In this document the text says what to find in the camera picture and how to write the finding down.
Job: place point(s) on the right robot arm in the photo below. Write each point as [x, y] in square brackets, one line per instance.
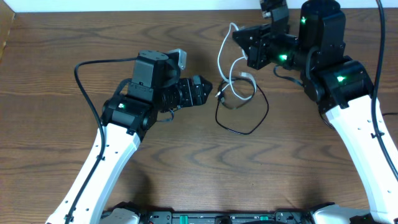
[343, 92]

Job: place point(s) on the cardboard side panel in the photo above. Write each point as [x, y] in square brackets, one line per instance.
[6, 20]

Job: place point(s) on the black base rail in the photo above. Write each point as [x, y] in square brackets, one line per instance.
[214, 218]

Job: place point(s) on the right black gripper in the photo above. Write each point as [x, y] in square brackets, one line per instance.
[257, 53]

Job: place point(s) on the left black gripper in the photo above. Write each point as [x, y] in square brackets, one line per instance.
[195, 92]

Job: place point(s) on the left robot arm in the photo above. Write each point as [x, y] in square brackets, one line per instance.
[122, 125]

